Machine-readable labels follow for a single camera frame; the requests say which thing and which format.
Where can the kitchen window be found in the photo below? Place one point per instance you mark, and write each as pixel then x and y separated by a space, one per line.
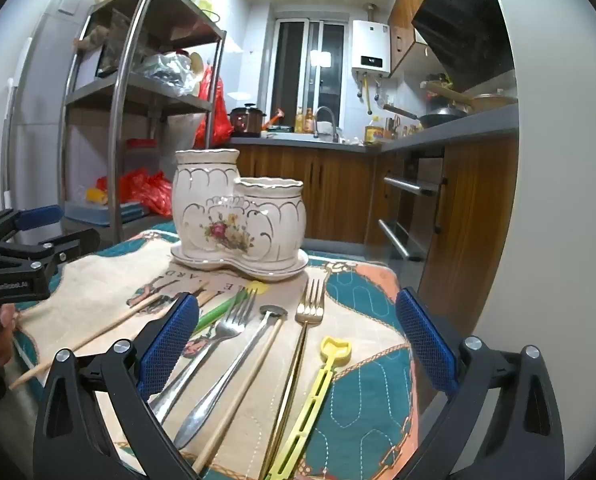
pixel 290 70

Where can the gold fork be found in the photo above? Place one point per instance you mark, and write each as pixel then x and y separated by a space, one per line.
pixel 308 312

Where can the blue storage bin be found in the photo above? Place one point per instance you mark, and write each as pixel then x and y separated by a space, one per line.
pixel 88 214

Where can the green stick with yellow tip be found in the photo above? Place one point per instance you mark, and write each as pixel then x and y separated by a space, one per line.
pixel 218 312

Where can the white wall switch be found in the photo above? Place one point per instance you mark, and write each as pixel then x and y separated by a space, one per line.
pixel 69 5

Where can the black range hood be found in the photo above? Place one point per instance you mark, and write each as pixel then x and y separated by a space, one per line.
pixel 462 25

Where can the silver spoon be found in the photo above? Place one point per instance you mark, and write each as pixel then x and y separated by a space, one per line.
pixel 213 400

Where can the floral ceramic utensil holder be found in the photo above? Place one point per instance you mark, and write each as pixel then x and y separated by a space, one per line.
pixel 203 195

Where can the wooden stove base cabinet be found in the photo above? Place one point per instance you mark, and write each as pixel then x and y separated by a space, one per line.
pixel 477 235

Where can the yellow plastic slotted tool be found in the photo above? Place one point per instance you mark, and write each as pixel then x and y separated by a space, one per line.
pixel 325 367

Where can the brown pan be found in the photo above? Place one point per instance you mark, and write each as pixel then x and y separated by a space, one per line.
pixel 487 101

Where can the metal shelf rack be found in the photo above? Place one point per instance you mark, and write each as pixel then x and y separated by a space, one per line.
pixel 128 91

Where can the silver fork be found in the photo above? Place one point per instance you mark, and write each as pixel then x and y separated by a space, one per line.
pixel 230 327

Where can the black wok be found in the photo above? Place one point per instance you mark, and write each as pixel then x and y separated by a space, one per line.
pixel 437 120

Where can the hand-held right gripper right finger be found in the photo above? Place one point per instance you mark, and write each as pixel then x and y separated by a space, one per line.
pixel 425 340

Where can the cream plastic ladle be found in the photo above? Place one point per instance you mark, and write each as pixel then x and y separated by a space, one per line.
pixel 196 62

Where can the red plastic bag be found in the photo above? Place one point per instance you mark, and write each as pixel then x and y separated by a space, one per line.
pixel 218 115
pixel 153 192

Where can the wooden sink base cabinet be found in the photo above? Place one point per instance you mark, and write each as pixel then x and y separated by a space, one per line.
pixel 328 195

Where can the clear plastic bag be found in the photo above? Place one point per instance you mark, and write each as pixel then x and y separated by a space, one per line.
pixel 170 70

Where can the yellow green container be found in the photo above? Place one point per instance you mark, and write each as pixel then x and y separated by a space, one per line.
pixel 209 7

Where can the amber sauce bottle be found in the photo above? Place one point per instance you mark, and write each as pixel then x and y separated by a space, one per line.
pixel 299 120
pixel 309 119

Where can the grey kitchen countertop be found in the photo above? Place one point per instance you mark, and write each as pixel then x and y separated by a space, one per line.
pixel 452 135

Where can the yellow oil bottle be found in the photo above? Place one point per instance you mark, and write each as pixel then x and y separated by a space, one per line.
pixel 372 134

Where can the person's left hand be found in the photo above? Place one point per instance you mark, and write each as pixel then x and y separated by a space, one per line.
pixel 4 340

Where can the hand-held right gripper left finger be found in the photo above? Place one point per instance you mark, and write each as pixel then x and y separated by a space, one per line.
pixel 170 340

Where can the wooden wall cabinet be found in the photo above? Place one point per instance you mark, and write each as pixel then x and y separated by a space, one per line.
pixel 402 15

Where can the white water heater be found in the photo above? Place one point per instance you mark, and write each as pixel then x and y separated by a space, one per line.
pixel 370 40

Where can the steel faucet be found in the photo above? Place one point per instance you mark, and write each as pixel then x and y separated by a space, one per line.
pixel 325 108

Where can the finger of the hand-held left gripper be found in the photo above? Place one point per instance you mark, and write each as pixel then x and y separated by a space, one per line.
pixel 73 241
pixel 40 216

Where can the printed table mat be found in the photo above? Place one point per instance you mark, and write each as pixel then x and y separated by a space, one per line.
pixel 108 280

